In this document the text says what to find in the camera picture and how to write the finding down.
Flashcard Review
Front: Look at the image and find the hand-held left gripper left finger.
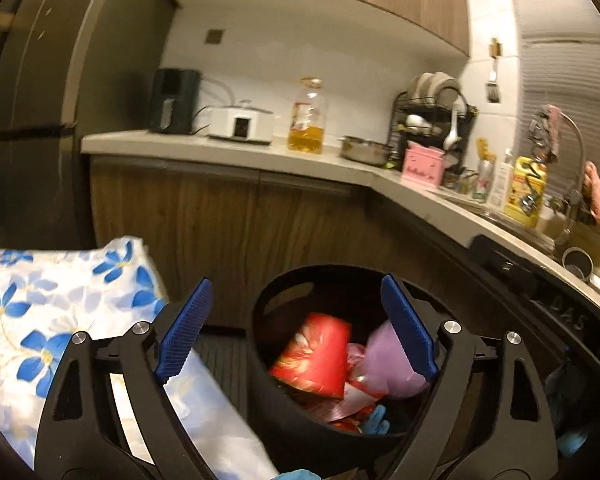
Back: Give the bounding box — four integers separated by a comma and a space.
34, 277, 221, 480

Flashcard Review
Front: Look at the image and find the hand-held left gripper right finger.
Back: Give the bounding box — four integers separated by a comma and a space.
375, 274, 561, 480

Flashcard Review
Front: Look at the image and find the steel mixing bowl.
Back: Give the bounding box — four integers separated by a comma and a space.
339, 135, 396, 167

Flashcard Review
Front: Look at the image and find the window blind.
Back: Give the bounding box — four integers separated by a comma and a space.
510, 0, 600, 181

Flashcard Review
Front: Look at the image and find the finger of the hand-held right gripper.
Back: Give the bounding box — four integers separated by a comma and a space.
470, 235, 538, 298

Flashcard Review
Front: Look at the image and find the cooking oil bottle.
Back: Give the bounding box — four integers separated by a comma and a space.
286, 77, 328, 155

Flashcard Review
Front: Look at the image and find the black dish rack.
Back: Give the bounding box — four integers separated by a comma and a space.
394, 72, 478, 171

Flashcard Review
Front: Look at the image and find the white ladle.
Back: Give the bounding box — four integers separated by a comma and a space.
442, 97, 463, 151

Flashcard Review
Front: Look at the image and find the white electric cooker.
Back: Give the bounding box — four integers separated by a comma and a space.
207, 100, 276, 147

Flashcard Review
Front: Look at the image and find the purple plastic bag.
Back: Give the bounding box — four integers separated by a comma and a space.
352, 320, 431, 398

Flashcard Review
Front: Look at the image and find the white printed can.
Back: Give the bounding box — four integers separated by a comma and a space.
472, 157, 496, 203

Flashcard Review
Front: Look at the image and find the blue glove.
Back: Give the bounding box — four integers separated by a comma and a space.
357, 404, 391, 435

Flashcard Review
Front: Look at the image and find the red printed paper cup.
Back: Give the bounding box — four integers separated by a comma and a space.
270, 312, 353, 400

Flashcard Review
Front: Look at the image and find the white pump bottle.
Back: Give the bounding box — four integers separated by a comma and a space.
487, 149, 515, 211

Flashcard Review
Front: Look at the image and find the grey refrigerator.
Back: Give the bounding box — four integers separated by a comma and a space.
0, 0, 181, 256

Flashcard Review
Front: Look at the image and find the blue floral blanket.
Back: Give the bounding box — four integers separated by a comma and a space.
0, 237, 281, 480

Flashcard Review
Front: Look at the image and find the red plastic wrapper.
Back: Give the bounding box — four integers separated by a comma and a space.
300, 342, 381, 433

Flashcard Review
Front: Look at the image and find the pink storage box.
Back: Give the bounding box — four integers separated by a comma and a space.
401, 142, 446, 190

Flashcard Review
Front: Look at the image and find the black trash bin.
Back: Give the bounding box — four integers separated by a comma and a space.
250, 262, 486, 463

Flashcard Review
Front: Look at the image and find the beige kitchen countertop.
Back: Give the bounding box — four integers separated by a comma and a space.
80, 130, 600, 316

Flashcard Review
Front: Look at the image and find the black air fryer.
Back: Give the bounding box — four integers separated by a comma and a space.
149, 68, 202, 136

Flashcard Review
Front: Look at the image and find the person's right hand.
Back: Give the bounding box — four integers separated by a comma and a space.
555, 362, 598, 454

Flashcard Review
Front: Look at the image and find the pink cloth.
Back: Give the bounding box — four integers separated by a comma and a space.
527, 104, 563, 158

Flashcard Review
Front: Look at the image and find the steel mug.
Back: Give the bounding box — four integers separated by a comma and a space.
561, 247, 593, 281

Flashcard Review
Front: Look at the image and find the white plate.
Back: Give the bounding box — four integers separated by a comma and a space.
412, 74, 436, 101
432, 71, 459, 97

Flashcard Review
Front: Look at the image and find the yellow detergent bottle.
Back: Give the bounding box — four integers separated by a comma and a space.
502, 156, 548, 228

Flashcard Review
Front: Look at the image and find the hanging spatula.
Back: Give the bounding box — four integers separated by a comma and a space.
485, 37, 501, 103

